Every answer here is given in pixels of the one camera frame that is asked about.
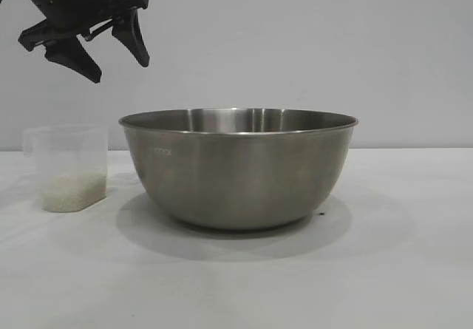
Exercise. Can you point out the translucent plastic measuring cup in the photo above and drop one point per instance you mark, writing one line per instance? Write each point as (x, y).
(66, 151)

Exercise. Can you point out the stainless steel mixing bowl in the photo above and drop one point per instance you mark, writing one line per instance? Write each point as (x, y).
(236, 170)

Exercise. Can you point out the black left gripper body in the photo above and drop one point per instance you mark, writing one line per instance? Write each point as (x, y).
(66, 3)

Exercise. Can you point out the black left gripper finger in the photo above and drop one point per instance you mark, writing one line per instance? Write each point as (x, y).
(133, 37)
(75, 60)

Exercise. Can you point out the white uncooked rice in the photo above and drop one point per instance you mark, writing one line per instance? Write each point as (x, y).
(72, 193)

